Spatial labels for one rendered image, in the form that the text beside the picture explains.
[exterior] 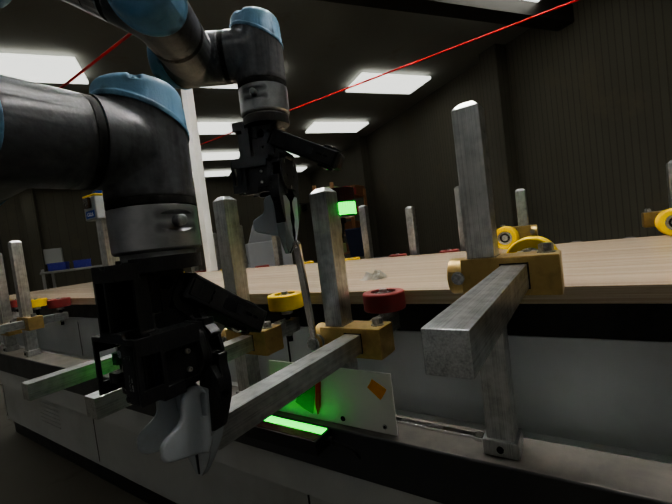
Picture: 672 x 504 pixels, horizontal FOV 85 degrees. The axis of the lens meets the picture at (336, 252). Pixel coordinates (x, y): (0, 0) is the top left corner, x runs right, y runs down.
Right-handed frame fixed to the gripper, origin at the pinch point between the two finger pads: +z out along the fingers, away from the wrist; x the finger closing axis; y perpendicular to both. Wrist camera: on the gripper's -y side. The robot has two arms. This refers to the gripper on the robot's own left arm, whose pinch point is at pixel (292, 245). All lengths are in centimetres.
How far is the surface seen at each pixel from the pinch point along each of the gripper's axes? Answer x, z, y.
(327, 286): -5.3, 7.7, -3.5
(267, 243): -568, 6, 252
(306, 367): 10.7, 15.7, -3.9
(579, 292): -7.8, 11.8, -42.5
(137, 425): -33, 49, 65
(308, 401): -6.9, 28.7, 2.8
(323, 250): -5.3, 1.5, -3.5
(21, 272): -59, 2, 135
